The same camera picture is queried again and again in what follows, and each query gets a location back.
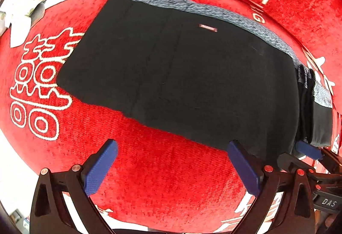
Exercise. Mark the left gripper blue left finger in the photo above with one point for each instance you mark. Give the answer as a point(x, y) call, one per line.
point(49, 213)

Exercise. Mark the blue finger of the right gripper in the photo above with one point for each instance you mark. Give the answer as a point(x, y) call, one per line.
point(309, 150)

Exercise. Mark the red bedspread white characters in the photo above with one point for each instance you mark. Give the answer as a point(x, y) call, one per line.
point(160, 180)

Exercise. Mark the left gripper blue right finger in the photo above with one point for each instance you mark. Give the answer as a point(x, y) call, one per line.
point(260, 180)

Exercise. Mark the black pants grey waistband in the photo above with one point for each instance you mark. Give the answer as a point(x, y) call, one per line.
point(201, 72)

